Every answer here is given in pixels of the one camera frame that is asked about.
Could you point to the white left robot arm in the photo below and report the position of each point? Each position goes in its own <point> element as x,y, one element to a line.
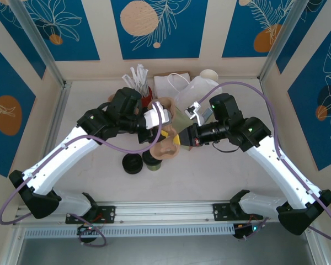
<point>58,157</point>

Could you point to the floral insulated paper bag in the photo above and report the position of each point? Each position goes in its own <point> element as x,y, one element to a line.
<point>186,118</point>

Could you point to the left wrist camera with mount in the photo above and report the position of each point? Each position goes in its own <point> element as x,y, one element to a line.
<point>154,118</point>

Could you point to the long aluminium base rail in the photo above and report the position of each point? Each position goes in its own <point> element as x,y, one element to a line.
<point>165,211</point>

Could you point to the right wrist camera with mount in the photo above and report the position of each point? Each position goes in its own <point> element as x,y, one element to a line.
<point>193,109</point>

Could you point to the dark sleeved paper coffee cup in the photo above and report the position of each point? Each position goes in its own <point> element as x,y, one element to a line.
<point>154,167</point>

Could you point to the small circuit board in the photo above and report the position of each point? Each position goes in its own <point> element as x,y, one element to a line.
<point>86,229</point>
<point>244,230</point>

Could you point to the aluminium frame post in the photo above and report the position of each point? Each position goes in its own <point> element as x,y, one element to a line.
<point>284,36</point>
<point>38,36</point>

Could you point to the white paper-wrapped straw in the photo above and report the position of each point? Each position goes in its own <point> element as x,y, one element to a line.
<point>132,84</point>
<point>136,80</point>
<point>143,77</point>

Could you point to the cardboard napkin box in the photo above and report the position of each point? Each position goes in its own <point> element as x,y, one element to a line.
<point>182,73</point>

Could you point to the stack of paper coffee cups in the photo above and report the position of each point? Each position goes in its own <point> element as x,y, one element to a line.
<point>208,75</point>

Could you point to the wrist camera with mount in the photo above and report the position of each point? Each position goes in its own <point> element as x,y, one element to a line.
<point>193,109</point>
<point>154,118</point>

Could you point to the pulp cup carrier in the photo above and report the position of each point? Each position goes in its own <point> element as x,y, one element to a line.
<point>165,151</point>

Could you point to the grey metal panel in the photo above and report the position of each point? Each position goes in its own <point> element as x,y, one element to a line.
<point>165,252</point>

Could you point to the black round lid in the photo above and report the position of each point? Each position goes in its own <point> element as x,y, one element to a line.
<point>132,163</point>

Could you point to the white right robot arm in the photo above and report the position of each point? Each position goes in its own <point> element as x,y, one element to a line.
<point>278,168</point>

